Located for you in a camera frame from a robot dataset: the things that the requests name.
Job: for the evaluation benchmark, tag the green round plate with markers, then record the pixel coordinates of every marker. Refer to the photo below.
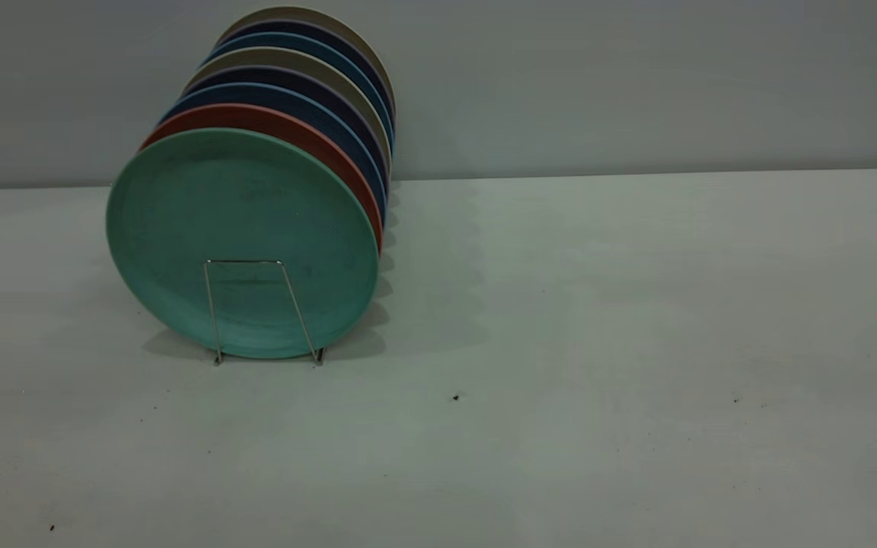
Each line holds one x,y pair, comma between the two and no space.
240,213

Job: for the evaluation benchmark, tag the pink round plate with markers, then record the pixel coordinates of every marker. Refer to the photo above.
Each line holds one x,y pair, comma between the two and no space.
294,123

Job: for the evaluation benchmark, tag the navy blue round plate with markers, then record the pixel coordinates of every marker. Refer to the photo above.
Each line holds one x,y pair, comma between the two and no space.
294,97

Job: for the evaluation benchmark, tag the dark purple round plate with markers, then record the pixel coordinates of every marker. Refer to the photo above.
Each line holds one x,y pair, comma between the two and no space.
309,78
324,30

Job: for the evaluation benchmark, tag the beige round plate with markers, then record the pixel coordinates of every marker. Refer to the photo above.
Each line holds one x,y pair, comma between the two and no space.
309,12
286,55

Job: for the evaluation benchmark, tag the teal blue round plate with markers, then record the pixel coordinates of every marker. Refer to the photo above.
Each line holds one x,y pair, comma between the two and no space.
309,41

